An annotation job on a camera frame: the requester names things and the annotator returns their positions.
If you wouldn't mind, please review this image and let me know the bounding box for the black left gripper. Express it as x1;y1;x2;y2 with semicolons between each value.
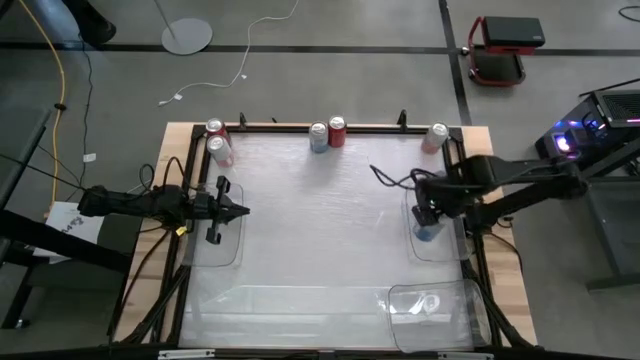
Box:
192;175;250;245

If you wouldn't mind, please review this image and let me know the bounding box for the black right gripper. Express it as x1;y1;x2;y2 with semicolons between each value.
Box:
410;174;469;228

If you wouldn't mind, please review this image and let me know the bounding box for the pink white soda can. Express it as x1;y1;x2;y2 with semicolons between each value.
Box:
420;121;450;155
206;134;235;169

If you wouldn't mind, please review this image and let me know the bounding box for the red soda can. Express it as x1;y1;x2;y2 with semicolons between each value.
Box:
205;117;233;144
327;115;348;149

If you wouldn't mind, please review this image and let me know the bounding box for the clear plastic bin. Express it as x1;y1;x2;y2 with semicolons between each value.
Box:
387;278;494;354
403;172;474;264
182;182;246;269

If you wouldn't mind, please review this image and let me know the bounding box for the silver aluminium extrusion bar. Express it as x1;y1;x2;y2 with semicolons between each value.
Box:
438;351;495;360
157;349;216;359

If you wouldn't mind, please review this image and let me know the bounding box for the white paper sheet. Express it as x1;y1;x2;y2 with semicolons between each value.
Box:
33;200;109;264

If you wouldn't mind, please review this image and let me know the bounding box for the black metal stand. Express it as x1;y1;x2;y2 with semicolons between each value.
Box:
0;107;146;331

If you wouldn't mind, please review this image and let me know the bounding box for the grey floor lamp base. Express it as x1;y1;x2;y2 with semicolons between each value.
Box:
152;0;214;56

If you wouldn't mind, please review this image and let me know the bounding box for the grey metal side table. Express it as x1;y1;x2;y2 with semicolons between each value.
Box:
579;149;640;292

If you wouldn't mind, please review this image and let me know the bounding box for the red black rolling stool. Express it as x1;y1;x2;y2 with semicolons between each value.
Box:
467;15;547;88

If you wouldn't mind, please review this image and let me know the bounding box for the black computer tower with lights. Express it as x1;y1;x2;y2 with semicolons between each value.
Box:
534;89;640;169

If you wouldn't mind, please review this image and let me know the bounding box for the person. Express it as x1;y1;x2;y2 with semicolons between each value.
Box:
22;0;118;46

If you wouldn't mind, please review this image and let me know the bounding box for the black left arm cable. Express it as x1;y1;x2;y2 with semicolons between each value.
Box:
138;156;194;194

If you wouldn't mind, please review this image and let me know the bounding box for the black aluminium table frame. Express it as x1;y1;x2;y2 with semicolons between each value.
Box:
107;112;539;360

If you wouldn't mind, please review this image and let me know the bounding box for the white floor cable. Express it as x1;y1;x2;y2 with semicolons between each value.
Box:
158;0;301;107

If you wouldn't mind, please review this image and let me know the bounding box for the yellow cable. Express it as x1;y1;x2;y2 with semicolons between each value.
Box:
17;0;67;201

